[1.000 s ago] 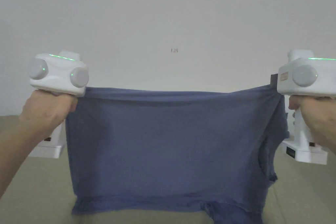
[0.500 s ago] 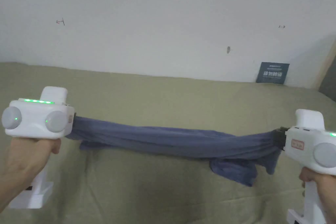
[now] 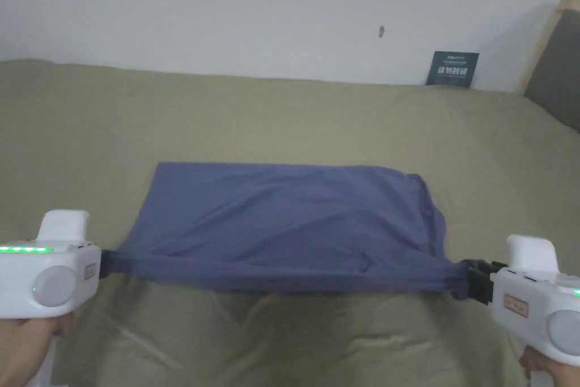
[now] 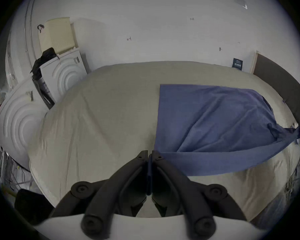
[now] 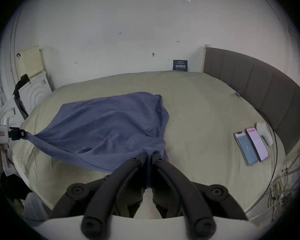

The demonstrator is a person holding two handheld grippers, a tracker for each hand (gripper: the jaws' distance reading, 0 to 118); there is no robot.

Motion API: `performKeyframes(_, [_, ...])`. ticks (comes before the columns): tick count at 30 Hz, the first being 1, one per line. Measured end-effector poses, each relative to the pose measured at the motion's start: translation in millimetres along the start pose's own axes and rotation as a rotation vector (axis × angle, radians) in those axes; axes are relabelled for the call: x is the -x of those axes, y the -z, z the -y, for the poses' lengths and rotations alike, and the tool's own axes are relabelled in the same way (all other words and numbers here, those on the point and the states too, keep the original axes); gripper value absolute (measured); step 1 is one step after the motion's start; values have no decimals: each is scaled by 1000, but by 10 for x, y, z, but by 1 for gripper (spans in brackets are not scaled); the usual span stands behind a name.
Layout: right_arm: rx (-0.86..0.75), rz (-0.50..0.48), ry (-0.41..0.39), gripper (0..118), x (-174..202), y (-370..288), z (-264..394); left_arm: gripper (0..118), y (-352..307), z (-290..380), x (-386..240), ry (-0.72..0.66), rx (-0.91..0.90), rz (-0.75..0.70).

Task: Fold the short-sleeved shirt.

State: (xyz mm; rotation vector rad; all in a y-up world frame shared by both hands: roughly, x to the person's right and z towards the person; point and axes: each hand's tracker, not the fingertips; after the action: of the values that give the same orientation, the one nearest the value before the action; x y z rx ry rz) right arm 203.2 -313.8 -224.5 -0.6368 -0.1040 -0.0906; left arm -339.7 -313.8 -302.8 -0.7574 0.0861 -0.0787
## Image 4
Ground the dark blue shirt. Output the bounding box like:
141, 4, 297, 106
147, 84, 300, 197

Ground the black plastic bag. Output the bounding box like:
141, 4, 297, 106
30, 47, 58, 81

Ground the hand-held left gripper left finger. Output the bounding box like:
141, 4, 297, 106
50, 150, 150, 237

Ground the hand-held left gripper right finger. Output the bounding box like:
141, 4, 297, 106
150, 150, 248, 237

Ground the beige plastic basket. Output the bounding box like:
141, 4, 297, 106
38, 17, 78, 55

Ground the small dark blue card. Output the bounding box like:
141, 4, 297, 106
232, 57, 244, 71

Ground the white washing machine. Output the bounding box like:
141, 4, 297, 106
0, 76, 51, 171
39, 48, 88, 103

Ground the dark brown padded headboard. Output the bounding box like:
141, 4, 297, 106
250, 50, 300, 131

